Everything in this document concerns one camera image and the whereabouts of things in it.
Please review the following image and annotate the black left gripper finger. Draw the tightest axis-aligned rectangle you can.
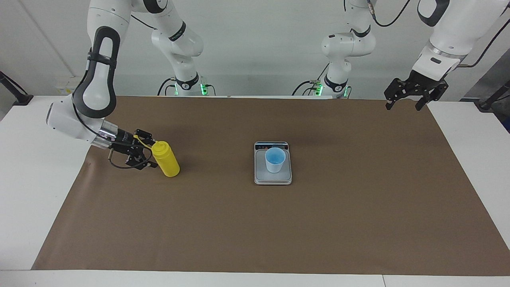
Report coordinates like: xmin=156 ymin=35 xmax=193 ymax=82
xmin=415 ymin=81 xmax=449 ymax=111
xmin=384 ymin=78 xmax=401 ymax=110

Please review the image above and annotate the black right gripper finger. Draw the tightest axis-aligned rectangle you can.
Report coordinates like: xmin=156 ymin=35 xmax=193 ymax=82
xmin=135 ymin=128 xmax=154 ymax=145
xmin=126 ymin=153 xmax=158 ymax=170

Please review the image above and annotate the yellow squeeze bottle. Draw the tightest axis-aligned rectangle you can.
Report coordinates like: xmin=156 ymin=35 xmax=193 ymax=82
xmin=133 ymin=135 xmax=180 ymax=178

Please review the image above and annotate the light blue plastic cup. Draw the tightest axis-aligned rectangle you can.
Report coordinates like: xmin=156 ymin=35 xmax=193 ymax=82
xmin=265 ymin=147 xmax=286 ymax=174

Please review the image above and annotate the silver digital kitchen scale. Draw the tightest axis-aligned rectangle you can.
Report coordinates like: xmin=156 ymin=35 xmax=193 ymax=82
xmin=254 ymin=141 xmax=292 ymax=186

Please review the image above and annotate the brown table mat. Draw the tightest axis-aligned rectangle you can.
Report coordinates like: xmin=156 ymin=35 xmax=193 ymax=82
xmin=31 ymin=96 xmax=510 ymax=276

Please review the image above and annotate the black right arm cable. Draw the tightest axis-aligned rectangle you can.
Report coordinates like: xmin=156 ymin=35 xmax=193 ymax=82
xmin=72 ymin=96 xmax=154 ymax=170

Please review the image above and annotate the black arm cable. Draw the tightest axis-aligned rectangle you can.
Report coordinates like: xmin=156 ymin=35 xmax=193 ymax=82
xmin=72 ymin=96 xmax=154 ymax=170
xmin=367 ymin=0 xmax=510 ymax=68

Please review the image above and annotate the black base cable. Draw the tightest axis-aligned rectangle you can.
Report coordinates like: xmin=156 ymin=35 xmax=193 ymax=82
xmin=292 ymin=64 xmax=331 ymax=96
xmin=157 ymin=77 xmax=177 ymax=96

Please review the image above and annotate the black stand bracket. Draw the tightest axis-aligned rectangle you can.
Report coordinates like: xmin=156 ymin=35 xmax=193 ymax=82
xmin=0 ymin=71 xmax=34 ymax=106
xmin=474 ymin=80 xmax=510 ymax=111

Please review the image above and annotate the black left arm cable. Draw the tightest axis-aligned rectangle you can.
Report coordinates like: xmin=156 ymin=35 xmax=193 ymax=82
xmin=367 ymin=0 xmax=510 ymax=68

